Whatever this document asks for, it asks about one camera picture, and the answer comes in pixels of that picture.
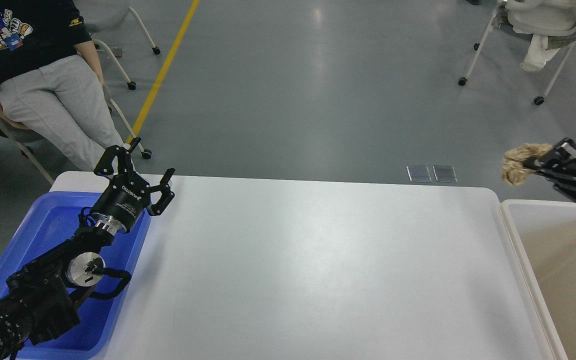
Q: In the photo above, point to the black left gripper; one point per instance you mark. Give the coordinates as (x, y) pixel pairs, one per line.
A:
(122, 203)

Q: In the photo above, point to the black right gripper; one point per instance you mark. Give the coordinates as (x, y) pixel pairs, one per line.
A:
(558, 166)

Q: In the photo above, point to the brown paper ball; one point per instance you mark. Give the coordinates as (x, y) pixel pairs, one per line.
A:
(513, 172)

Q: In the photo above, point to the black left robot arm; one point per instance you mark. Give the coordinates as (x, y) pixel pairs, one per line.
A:
(44, 295)

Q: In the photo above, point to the white plastic bin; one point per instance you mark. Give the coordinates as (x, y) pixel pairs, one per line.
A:
(543, 238)

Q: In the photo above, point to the white cloth on chair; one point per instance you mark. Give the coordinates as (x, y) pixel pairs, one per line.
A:
(538, 54)

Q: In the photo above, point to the right metal floor plate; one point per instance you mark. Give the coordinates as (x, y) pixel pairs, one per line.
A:
(445, 174)

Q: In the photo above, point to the metal floor plate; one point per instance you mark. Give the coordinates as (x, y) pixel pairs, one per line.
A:
(445, 174)
(418, 174)

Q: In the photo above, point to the left metal floor plate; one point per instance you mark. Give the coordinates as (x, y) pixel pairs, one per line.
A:
(418, 174)

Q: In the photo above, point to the white office chair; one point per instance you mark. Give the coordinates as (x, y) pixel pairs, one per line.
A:
(549, 25)

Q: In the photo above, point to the seated person black shirt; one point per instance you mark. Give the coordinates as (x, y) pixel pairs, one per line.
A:
(51, 80)

